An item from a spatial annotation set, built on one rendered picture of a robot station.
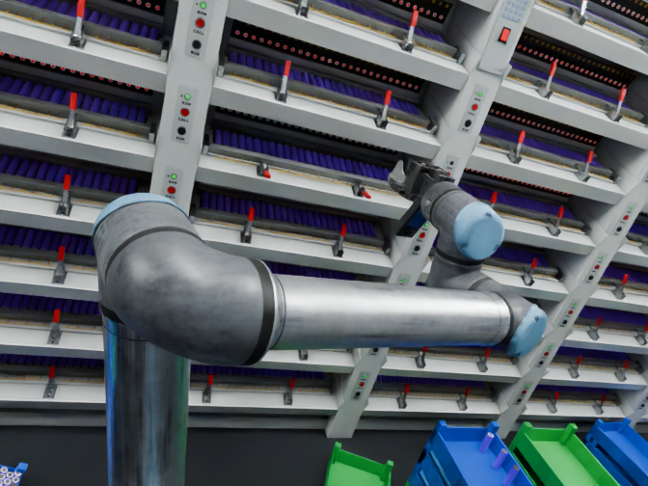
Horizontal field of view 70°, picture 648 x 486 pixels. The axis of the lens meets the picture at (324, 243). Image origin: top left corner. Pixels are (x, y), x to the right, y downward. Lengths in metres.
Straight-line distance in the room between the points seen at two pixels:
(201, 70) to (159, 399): 0.71
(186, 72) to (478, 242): 0.70
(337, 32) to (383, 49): 0.12
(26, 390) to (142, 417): 0.92
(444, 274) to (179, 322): 0.55
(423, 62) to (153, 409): 0.96
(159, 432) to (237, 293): 0.31
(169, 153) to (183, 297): 0.72
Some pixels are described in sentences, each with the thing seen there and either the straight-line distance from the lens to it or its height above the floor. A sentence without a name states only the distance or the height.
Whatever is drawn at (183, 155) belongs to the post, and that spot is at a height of 0.90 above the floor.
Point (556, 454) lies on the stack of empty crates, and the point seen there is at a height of 0.32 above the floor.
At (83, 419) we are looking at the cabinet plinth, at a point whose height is 0.03.
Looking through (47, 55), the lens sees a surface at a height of 1.05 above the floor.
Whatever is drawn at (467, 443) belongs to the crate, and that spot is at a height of 0.32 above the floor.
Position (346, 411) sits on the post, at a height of 0.13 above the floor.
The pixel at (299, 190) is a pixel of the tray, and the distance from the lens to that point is 1.21.
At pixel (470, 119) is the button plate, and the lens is 1.32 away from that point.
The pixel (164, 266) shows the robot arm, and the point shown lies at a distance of 0.47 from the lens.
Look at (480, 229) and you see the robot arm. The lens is 0.84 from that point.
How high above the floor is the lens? 1.22
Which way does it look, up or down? 22 degrees down
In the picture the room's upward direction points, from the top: 18 degrees clockwise
